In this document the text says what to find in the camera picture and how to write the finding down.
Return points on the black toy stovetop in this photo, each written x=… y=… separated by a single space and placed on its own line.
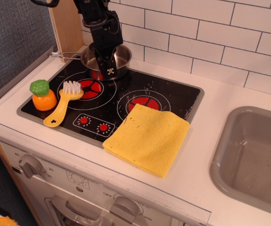
x=105 y=104

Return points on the orange toy carrot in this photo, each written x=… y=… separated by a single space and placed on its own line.
x=43 y=97

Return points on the grey sink basin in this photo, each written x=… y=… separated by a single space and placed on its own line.
x=241 y=166

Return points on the grey oven knob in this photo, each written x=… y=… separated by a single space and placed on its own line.
x=125 y=209
x=30 y=165

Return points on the grey right oven knob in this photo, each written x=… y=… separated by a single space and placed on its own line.
x=125 y=209

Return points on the silver steel pot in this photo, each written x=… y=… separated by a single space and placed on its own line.
x=110 y=64

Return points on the orange object bottom left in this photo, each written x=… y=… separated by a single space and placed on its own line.
x=7 y=221

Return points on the wooden side post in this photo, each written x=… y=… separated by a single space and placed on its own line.
x=67 y=27

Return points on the yellow folded cloth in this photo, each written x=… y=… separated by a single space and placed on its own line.
x=148 y=139

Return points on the yellow dish brush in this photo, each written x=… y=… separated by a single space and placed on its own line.
x=71 y=91

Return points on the silver oven door handle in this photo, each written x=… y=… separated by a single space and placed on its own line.
x=73 y=214

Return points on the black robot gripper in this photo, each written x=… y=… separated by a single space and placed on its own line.
x=106 y=33

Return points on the grey left oven knob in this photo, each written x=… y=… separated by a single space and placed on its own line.
x=30 y=165

